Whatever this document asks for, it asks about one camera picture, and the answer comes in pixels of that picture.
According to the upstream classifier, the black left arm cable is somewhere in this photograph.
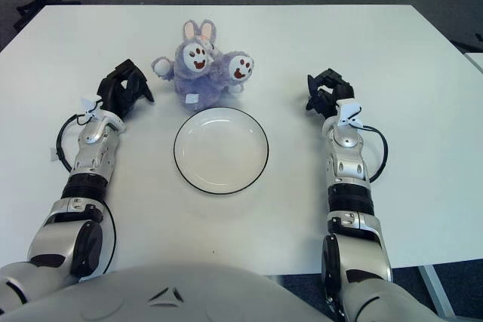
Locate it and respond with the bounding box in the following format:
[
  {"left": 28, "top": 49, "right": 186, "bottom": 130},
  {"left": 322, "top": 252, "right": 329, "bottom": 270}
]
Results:
[{"left": 55, "top": 99, "right": 117, "bottom": 276}]

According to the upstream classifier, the purple plush bunny doll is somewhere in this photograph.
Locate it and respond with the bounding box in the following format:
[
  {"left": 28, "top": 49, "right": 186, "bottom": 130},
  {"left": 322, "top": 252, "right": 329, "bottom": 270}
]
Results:
[{"left": 151, "top": 19, "right": 257, "bottom": 112}]

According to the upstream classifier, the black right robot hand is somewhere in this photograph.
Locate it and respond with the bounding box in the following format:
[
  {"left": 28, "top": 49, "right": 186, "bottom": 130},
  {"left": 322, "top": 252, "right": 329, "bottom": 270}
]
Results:
[{"left": 304, "top": 68, "right": 355, "bottom": 119}]

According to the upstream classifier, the white table leg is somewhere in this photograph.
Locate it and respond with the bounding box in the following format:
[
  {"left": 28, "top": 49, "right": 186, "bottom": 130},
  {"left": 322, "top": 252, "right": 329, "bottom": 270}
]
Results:
[{"left": 417, "top": 263, "right": 460, "bottom": 317}]

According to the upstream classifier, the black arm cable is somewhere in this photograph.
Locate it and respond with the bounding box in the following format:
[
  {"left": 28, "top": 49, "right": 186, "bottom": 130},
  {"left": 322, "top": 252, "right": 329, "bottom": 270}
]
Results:
[
  {"left": 364, "top": 125, "right": 389, "bottom": 183},
  {"left": 55, "top": 99, "right": 117, "bottom": 276}
]

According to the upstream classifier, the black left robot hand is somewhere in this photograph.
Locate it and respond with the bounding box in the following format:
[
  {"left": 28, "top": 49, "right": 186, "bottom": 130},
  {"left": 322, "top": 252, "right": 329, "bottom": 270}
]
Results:
[{"left": 96, "top": 58, "right": 155, "bottom": 119}]

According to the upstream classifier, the white side table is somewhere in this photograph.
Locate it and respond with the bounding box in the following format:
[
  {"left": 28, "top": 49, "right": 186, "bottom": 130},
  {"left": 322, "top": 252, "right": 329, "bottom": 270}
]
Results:
[{"left": 463, "top": 51, "right": 483, "bottom": 74}]

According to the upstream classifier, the white plate with black rim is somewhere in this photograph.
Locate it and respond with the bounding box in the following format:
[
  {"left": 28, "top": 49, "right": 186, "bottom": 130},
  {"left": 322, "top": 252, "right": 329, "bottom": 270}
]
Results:
[{"left": 173, "top": 106, "right": 271, "bottom": 197}]

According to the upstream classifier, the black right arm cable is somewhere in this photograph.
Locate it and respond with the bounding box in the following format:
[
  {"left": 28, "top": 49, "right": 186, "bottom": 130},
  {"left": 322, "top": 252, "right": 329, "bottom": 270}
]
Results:
[{"left": 364, "top": 125, "right": 389, "bottom": 183}]

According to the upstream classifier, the black chair base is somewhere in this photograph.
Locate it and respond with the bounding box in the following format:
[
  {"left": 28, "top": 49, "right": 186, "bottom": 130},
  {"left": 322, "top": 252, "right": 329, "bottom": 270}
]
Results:
[{"left": 451, "top": 31, "right": 483, "bottom": 51}]

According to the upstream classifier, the silver robot torso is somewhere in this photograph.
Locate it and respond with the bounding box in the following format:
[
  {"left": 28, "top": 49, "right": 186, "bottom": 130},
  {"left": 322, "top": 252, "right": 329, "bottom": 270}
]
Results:
[{"left": 0, "top": 260, "right": 335, "bottom": 322}]

